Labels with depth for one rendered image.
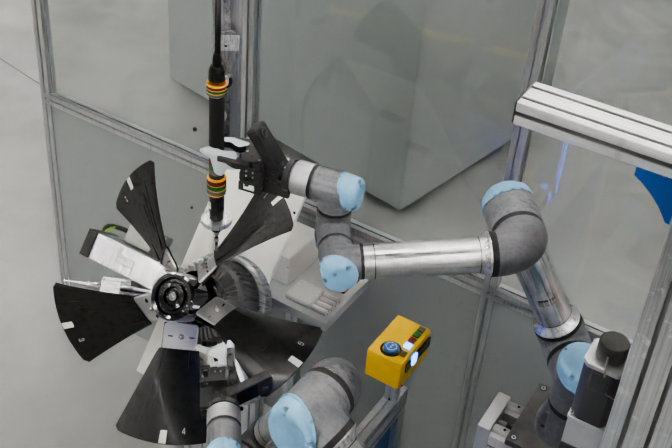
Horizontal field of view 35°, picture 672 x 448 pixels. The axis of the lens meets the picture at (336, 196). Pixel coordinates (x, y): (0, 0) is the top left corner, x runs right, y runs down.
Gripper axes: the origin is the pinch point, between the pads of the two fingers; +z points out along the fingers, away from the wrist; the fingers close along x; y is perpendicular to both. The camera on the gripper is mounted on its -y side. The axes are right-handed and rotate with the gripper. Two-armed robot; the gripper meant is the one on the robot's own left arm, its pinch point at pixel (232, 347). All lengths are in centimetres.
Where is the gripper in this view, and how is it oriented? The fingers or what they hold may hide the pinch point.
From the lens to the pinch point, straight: 257.1
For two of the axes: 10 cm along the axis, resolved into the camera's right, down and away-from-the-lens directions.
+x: 0.4, 8.0, 5.9
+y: -10.0, 0.8, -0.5
